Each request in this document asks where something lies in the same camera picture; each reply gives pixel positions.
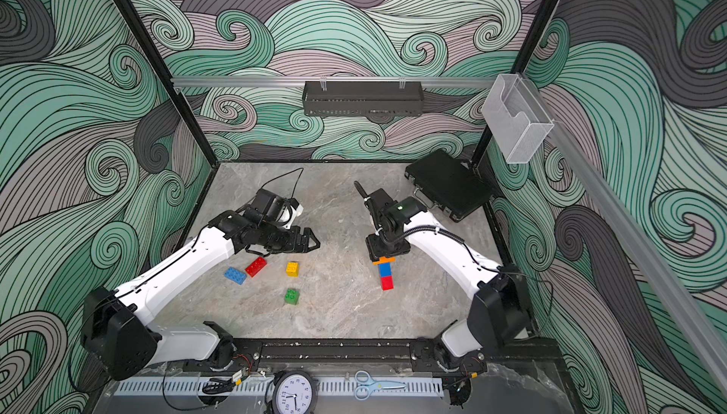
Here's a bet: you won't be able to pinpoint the aluminium back rail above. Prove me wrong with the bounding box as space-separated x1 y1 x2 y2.
172 75 496 90

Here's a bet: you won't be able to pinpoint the blue square lego brick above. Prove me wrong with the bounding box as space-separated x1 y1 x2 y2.
378 263 392 278

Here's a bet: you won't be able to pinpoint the aluminium rail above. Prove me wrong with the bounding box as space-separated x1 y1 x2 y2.
521 75 727 398
172 75 496 90

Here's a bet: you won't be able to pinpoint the red long lego brick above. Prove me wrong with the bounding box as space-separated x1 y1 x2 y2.
244 257 267 277

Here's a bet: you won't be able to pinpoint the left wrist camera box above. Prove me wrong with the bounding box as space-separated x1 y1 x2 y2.
245 189 304 230

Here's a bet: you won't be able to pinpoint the yellow square lego brick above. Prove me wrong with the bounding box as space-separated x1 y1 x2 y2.
286 262 300 278

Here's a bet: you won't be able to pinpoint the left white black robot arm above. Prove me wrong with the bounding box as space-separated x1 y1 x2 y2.
80 211 321 381

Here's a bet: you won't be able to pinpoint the black briefcase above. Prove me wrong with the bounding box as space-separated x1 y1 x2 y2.
404 149 493 222

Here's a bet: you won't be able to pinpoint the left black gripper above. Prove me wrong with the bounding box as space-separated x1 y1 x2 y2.
256 224 320 254

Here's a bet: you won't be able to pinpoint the clear plastic wall holder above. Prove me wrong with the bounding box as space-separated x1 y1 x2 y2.
481 73 554 164

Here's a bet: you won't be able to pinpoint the light blue lego brick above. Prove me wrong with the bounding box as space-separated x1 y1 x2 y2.
225 268 247 285

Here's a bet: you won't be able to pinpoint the aluminium right rail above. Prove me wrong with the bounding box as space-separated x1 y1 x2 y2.
521 75 727 398

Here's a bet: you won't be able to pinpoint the orange long lego brick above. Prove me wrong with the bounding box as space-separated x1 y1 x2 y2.
373 257 396 266

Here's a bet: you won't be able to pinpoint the white slotted cable duct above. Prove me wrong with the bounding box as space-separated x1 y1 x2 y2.
114 377 444 398

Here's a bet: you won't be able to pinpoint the red square lego brick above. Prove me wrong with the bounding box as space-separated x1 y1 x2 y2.
381 276 394 291

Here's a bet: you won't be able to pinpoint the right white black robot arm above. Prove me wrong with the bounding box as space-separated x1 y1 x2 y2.
354 182 533 367

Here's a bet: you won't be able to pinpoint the green square lego brick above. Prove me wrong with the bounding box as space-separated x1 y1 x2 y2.
284 288 300 305

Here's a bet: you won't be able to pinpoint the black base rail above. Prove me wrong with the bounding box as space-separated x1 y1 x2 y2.
229 338 566 374

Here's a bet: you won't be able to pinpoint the light blue scissors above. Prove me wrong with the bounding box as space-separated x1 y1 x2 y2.
354 370 406 401

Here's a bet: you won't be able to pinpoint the white analog clock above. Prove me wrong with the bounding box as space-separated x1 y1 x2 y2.
272 370 318 414

